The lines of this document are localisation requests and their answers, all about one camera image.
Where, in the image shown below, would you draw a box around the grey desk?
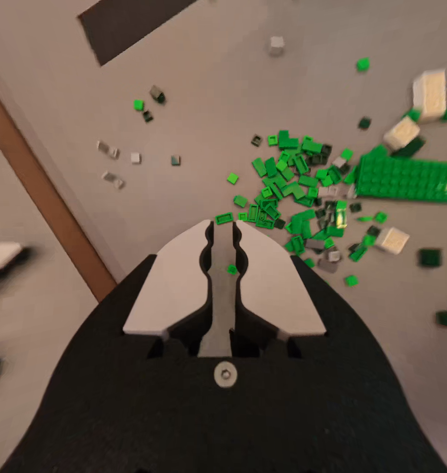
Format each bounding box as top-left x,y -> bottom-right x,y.
0,0 -> 447,473

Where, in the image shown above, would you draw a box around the white and black object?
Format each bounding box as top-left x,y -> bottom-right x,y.
0,242 -> 35,283

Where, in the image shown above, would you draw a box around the long white brick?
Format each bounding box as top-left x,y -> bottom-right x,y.
412,68 -> 447,124

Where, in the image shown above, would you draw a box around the pile of small green tiles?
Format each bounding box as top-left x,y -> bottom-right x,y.
216,129 -> 388,274

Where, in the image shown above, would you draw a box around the dark rectangular strip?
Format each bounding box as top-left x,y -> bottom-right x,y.
77,0 -> 198,67

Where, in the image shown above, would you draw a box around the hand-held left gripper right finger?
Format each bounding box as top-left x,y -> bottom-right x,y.
232,220 -> 327,341

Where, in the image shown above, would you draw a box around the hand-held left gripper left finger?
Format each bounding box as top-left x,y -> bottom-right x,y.
123,220 -> 214,339

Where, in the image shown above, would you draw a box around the small white brick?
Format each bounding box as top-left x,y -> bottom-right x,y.
375,226 -> 411,255
383,116 -> 421,150

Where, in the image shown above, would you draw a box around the green building plate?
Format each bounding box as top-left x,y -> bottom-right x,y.
354,145 -> 447,204

